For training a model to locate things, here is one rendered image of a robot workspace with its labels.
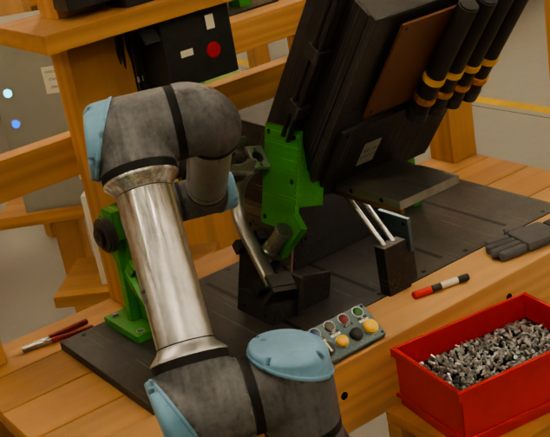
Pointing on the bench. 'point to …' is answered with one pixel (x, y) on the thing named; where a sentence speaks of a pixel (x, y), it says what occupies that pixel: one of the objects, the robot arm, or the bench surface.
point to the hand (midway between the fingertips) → (252, 162)
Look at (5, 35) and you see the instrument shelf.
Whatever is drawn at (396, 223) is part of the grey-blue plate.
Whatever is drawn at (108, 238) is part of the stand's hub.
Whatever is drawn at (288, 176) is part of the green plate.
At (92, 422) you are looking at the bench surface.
